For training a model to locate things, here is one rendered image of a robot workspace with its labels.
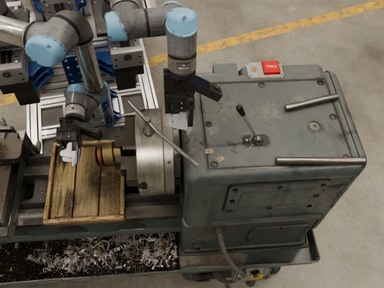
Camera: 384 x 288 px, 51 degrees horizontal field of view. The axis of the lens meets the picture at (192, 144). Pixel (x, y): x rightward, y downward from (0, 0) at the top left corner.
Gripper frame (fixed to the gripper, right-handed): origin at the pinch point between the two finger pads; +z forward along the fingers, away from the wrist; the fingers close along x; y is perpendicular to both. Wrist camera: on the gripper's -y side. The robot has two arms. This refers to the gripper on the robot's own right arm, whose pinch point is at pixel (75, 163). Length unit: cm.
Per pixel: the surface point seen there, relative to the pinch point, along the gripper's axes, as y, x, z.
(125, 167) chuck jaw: -18.1, 3.1, 4.6
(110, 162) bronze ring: -12.5, 1.0, 0.7
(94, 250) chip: 1, -49, 15
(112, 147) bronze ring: -13.4, 3.7, -3.6
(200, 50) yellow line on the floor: -65, -109, -166
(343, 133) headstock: -92, 16, 4
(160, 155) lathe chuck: -30.7, 12.3, 6.1
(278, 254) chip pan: -81, -55, 21
